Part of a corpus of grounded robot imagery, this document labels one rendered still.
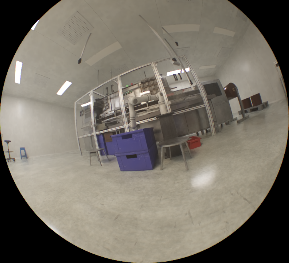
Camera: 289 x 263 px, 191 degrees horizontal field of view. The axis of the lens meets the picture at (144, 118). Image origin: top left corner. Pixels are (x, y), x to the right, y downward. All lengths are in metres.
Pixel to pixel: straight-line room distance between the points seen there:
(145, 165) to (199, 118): 1.49
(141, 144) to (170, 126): 0.44
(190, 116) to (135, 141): 1.36
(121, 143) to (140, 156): 0.24
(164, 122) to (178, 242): 1.08
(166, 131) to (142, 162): 0.47
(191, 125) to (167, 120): 0.90
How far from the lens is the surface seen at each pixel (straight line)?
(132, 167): 0.96
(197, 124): 1.94
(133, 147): 0.87
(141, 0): 2.34
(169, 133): 1.08
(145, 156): 0.86
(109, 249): 0.47
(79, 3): 2.40
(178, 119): 1.84
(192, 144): 1.25
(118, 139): 0.93
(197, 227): 0.44
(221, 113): 2.23
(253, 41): 4.65
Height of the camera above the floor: 0.41
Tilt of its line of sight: 8 degrees up
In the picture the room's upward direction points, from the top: 13 degrees counter-clockwise
